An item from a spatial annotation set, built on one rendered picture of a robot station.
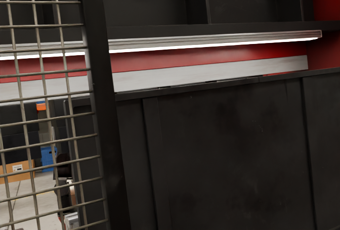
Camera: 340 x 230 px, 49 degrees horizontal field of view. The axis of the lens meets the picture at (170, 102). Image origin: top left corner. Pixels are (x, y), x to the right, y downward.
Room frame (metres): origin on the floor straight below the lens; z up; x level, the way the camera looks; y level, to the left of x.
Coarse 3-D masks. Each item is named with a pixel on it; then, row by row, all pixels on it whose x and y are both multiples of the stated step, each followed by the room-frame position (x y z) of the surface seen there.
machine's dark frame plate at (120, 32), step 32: (0, 0) 1.00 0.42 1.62; (64, 0) 1.08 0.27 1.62; (128, 0) 1.18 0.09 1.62; (160, 0) 1.23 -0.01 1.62; (192, 0) 1.24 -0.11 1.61; (224, 0) 1.36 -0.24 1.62; (256, 0) 1.43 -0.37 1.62; (288, 0) 1.43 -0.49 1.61; (0, 32) 0.88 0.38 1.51; (32, 32) 0.92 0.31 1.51; (64, 32) 0.96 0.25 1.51; (128, 32) 1.04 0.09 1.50; (160, 32) 1.09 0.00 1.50; (192, 32) 1.14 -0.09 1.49; (224, 32) 1.20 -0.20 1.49; (256, 32) 1.26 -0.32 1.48
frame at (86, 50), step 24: (96, 0) 0.42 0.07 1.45; (96, 24) 0.42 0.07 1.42; (96, 48) 0.42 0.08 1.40; (96, 72) 0.42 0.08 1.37; (96, 96) 0.42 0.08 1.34; (96, 120) 0.42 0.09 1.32; (96, 144) 0.43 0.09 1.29; (120, 144) 0.43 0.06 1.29; (120, 168) 0.43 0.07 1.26; (120, 192) 0.42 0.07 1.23; (120, 216) 0.42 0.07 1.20
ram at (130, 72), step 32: (0, 64) 1.04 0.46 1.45; (32, 64) 1.08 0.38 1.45; (128, 64) 1.23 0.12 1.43; (160, 64) 1.29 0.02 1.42; (192, 64) 1.35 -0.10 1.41; (224, 64) 1.42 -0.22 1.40; (256, 64) 1.49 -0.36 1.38; (288, 64) 1.58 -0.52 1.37; (0, 96) 1.04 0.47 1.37; (32, 96) 1.08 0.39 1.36; (64, 96) 1.12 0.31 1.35
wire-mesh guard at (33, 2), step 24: (72, 24) 0.42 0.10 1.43; (48, 48) 0.40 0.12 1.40; (72, 48) 0.42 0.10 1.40; (48, 72) 0.40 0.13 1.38; (48, 96) 0.40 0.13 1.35; (24, 120) 0.39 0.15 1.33; (48, 120) 0.40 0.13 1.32; (72, 120) 0.41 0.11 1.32; (0, 144) 0.38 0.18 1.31; (48, 144) 0.40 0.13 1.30
